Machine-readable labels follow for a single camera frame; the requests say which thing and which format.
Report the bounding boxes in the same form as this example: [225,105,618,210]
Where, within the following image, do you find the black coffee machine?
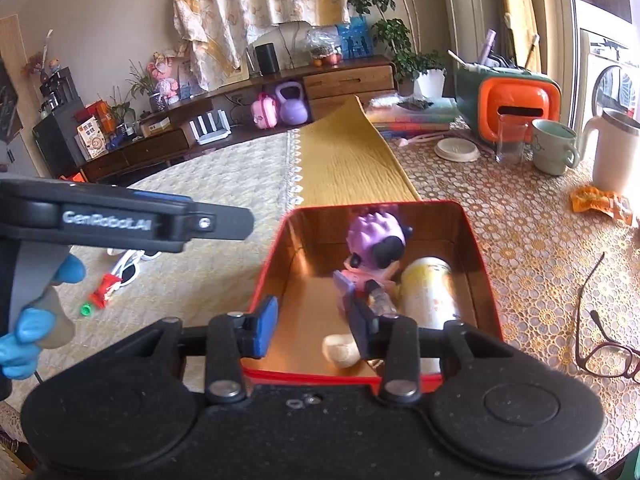
[40,66,77,113]

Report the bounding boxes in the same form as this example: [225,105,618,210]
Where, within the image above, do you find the wooden drawer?
[307,91,398,118]
[303,65,396,101]

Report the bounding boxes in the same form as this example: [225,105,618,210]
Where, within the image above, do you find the dark red eyeglasses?
[574,252,640,381]

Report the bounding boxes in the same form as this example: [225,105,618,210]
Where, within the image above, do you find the orange snack wrapper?
[570,185,635,226]

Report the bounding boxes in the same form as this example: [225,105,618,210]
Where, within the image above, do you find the red orange packet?
[85,100,113,123]

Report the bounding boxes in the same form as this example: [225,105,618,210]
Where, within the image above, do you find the yellow cardboard box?
[140,116,172,137]

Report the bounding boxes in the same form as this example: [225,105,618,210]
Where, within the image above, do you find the white yellow can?
[397,256,463,331]

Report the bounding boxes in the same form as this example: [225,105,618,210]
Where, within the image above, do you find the dark wooden cabinet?
[77,55,401,183]

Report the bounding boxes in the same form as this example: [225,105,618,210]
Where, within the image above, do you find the pale green mug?
[530,119,581,176]

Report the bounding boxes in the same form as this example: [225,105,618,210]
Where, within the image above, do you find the white plant pot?
[415,67,447,100]

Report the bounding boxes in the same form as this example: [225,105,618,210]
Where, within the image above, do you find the cream quilted table mat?
[0,127,308,480]

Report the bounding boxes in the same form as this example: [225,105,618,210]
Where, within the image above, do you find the white sunglasses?
[107,250,163,286]

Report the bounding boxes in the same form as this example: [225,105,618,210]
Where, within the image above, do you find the red tin box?
[242,201,505,386]

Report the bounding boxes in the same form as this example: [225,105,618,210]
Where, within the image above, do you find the clear drinking glass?
[496,112,532,163]

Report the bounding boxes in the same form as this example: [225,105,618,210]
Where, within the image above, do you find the yellow curtain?
[495,0,543,68]

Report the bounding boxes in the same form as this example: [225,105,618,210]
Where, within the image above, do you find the red toy with green cap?
[79,274,123,318]

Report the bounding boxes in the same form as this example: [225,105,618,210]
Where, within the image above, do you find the pink silver tube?
[365,280,398,318]

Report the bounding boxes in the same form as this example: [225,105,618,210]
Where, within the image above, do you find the beige standing air conditioner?
[439,0,503,68]

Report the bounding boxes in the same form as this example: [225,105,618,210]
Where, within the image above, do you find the purple haired doll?
[342,207,416,286]

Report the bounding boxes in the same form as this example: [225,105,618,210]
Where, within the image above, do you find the printed snack box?
[76,116,108,159]

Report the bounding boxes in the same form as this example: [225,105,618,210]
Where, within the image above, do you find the clear plastic fruit bag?
[305,25,346,68]

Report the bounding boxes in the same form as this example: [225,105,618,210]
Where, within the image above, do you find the green orange desk organizer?
[454,62,562,143]

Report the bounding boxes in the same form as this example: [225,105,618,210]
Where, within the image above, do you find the pink plush doll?
[146,50,182,103]

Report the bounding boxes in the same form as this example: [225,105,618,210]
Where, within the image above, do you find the tall green plant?
[345,0,448,96]

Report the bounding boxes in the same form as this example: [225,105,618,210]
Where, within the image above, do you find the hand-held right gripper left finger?
[145,295,280,405]

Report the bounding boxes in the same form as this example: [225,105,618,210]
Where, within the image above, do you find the pink cord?
[390,132,451,147]

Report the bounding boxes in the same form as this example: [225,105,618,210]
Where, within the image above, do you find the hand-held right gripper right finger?
[342,305,493,405]

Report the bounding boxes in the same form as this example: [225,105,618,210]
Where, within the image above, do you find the white round lid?
[434,137,480,162]

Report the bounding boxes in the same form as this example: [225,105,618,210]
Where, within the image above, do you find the white tumbler with handle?
[575,107,640,196]

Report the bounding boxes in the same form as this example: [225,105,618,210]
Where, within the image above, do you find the yellow table runner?
[297,95,423,209]

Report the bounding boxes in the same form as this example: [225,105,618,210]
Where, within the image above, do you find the person's left hand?
[0,254,86,381]

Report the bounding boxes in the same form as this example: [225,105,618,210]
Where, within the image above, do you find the small potted plant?
[127,60,168,113]

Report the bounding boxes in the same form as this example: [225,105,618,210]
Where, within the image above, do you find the blue bag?
[336,16,373,58]

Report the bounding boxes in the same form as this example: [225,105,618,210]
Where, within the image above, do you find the washing machine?
[580,30,640,131]

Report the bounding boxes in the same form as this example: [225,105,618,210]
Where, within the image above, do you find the floral cream cloth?
[172,0,351,83]

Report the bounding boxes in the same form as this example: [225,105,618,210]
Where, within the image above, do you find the beige lace tablecloth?
[370,115,640,476]

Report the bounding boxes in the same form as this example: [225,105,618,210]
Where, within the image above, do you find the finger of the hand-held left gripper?
[186,202,255,245]
[125,187,196,206]

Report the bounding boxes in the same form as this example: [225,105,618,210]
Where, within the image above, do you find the stack of books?
[367,95,458,138]

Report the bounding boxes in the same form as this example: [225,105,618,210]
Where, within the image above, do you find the black side cabinet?
[32,102,88,178]

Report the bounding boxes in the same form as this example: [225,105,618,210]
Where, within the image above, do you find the white router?
[187,111,232,146]

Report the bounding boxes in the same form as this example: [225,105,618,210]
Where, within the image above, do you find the small purple block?
[332,269,357,311]

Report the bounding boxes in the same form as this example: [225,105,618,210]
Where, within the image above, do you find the black speaker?
[255,42,281,76]

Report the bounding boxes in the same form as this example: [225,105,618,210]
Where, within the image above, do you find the purple kettlebell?
[274,81,308,126]

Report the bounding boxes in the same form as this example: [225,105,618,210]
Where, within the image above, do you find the white marbled board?
[247,21,313,71]

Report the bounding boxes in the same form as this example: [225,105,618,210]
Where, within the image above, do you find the pink toy case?
[250,91,280,130]

